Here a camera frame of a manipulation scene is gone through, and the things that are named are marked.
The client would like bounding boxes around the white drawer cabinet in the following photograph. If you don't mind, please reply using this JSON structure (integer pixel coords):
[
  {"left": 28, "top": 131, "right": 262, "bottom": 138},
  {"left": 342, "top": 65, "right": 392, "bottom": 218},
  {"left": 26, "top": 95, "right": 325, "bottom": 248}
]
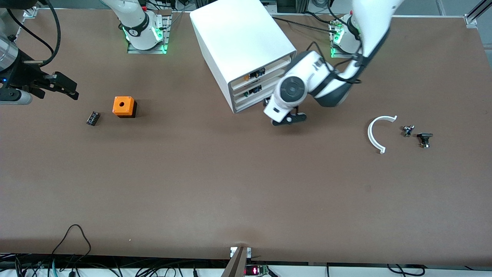
[{"left": 190, "top": 0, "right": 297, "bottom": 114}]

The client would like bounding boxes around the white curved plastic piece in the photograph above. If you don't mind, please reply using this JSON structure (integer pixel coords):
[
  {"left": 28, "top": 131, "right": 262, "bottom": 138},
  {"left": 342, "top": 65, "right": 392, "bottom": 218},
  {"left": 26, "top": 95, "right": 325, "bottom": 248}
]
[{"left": 367, "top": 115, "right": 398, "bottom": 154}]

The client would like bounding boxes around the device with red light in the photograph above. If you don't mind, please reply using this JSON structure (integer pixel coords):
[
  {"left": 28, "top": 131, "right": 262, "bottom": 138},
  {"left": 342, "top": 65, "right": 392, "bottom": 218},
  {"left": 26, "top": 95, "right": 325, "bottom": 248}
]
[{"left": 245, "top": 265, "right": 269, "bottom": 277}]

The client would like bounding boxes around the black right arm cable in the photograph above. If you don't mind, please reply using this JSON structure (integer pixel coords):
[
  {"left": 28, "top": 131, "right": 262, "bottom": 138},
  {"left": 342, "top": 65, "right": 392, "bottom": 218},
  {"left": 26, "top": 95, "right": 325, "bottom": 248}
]
[{"left": 6, "top": 0, "right": 62, "bottom": 68}]

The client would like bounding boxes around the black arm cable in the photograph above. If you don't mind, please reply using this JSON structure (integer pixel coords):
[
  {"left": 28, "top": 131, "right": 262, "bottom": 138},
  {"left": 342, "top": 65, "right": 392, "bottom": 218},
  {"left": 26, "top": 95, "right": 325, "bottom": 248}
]
[
  {"left": 6, "top": 0, "right": 62, "bottom": 68},
  {"left": 306, "top": 40, "right": 364, "bottom": 83}
]

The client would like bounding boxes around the orange button enclosure box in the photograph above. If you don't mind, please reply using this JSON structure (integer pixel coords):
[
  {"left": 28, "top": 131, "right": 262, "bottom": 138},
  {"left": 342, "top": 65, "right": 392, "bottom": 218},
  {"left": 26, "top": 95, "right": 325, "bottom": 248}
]
[{"left": 112, "top": 96, "right": 138, "bottom": 118}]

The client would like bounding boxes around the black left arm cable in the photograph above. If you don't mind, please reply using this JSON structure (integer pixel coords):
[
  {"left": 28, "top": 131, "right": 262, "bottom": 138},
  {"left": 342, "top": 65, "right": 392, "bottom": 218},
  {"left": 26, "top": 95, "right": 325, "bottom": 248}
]
[{"left": 306, "top": 40, "right": 364, "bottom": 83}]

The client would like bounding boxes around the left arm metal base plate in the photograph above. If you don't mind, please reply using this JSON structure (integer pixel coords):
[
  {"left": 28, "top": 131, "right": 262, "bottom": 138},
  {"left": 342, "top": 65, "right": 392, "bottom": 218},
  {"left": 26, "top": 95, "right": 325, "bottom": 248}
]
[{"left": 329, "top": 15, "right": 364, "bottom": 59}]

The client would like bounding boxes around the thin black table cable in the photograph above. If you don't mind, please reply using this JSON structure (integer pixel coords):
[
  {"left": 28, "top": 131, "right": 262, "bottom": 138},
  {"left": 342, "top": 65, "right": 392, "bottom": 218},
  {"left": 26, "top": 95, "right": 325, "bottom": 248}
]
[{"left": 271, "top": 15, "right": 335, "bottom": 31}]

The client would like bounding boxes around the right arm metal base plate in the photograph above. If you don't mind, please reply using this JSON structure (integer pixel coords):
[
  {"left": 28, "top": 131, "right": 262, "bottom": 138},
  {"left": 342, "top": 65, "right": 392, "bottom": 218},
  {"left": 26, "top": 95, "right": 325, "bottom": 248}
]
[{"left": 127, "top": 10, "right": 172, "bottom": 55}]

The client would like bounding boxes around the black looped cable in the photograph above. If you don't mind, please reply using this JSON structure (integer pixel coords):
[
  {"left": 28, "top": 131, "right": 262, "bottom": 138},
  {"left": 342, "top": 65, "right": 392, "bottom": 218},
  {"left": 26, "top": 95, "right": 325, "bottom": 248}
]
[{"left": 52, "top": 224, "right": 92, "bottom": 267}]

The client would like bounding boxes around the aluminium frame profile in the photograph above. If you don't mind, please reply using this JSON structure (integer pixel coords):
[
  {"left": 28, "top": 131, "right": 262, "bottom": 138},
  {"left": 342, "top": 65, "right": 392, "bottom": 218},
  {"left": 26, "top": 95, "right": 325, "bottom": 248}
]
[{"left": 221, "top": 246, "right": 249, "bottom": 277}]

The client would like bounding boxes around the black cable bundle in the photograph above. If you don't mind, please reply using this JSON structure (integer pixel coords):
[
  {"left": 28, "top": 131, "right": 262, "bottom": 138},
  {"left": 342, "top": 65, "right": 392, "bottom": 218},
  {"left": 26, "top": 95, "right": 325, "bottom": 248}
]
[{"left": 386, "top": 264, "right": 426, "bottom": 277}]

